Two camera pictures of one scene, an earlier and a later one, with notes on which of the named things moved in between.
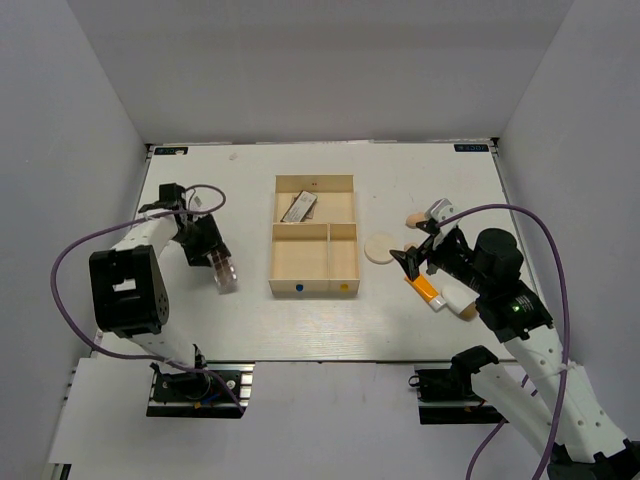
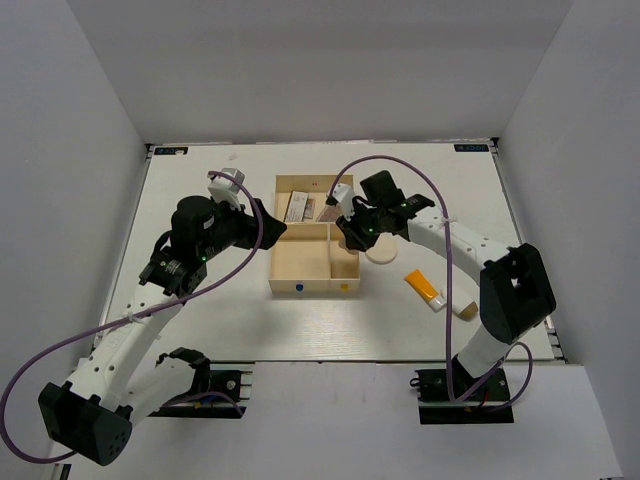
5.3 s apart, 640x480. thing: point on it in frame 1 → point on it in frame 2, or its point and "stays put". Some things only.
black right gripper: x=413 y=258 → x=354 y=240
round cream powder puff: x=377 y=249 stays put
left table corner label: x=171 y=150 stays put
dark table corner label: x=471 y=147 stays put
